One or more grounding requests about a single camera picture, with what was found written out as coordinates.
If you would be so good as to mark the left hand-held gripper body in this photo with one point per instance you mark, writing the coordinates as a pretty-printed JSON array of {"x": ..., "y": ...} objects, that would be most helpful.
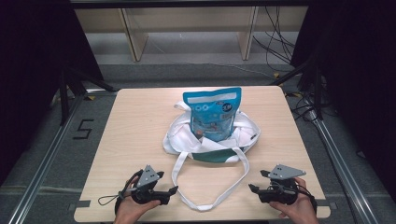
[{"x": 148, "y": 186}]

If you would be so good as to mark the black metal stand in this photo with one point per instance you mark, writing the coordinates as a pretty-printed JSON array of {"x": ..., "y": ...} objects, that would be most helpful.
[
  {"x": 317, "y": 93},
  {"x": 64, "y": 99}
]

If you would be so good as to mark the aluminium floor rail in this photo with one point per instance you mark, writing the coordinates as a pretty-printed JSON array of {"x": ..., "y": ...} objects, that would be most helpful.
[
  {"x": 339, "y": 165},
  {"x": 46, "y": 155}
]

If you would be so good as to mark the person's right hand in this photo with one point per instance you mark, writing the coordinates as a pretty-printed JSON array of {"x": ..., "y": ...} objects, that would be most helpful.
[{"x": 300, "y": 213}]

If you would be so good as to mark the light wooden desk frame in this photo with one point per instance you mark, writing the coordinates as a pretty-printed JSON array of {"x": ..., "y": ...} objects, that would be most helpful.
[{"x": 134, "y": 37}]

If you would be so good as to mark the white tote bag coloured blobs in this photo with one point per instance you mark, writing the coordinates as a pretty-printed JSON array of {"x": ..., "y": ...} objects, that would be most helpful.
[{"x": 183, "y": 141}]

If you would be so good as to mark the blue snack packet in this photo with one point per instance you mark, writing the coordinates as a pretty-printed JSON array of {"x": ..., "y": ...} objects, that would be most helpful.
[{"x": 211, "y": 115}]

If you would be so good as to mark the black curtain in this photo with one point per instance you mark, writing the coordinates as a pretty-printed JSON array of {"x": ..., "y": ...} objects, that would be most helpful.
[
  {"x": 358, "y": 77},
  {"x": 31, "y": 77}
]

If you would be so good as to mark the person's left hand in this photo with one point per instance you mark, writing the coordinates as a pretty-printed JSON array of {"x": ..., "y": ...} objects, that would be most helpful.
[{"x": 130, "y": 211}]

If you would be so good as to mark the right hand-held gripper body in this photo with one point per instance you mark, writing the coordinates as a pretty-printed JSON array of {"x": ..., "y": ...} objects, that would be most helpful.
[{"x": 283, "y": 191}]

